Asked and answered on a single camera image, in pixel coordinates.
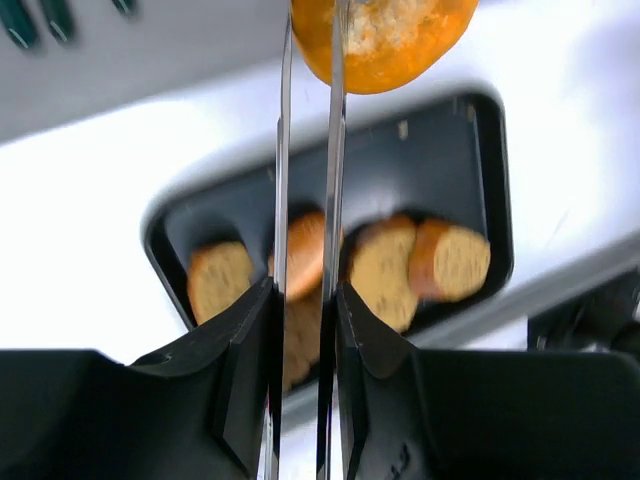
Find seeded bread slice left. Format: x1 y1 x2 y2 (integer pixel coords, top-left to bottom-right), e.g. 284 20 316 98
187 241 254 325

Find gold knife green handle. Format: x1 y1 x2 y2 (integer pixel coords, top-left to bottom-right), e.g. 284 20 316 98
112 0 138 17

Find dark brown bread piece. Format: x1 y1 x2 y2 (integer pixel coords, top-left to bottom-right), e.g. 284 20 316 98
282 288 322 393

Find metal tongs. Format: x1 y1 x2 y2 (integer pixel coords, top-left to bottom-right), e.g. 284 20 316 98
264 1 349 479

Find seeded bread slice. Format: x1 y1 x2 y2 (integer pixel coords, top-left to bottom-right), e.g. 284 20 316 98
347 215 419 333
187 241 254 325
408 219 491 302

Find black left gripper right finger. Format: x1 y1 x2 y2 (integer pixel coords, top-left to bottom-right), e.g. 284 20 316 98
337 285 639 479

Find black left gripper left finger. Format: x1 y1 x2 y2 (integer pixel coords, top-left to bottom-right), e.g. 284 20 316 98
1 280 274 479

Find grey placemat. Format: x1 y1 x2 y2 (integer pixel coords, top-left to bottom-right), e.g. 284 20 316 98
1 1 288 141

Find orange glazed donut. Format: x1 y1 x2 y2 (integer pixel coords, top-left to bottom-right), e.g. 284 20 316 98
291 0 478 95

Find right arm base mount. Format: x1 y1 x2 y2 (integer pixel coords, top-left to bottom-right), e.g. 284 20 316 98
527 270 639 357

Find seeded bread slice right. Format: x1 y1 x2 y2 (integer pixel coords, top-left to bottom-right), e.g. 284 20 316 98
408 219 491 302

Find seeded bread slice centre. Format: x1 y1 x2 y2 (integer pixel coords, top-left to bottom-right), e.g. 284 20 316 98
347 215 419 333

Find gold spoon green handle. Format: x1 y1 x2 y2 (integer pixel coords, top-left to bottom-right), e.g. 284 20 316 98
0 0 39 50

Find gold fork green handle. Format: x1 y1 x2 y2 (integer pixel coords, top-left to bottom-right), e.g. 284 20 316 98
40 0 76 44

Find small orange bread roll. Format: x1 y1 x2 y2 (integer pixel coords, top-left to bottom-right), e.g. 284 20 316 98
286 211 325 303

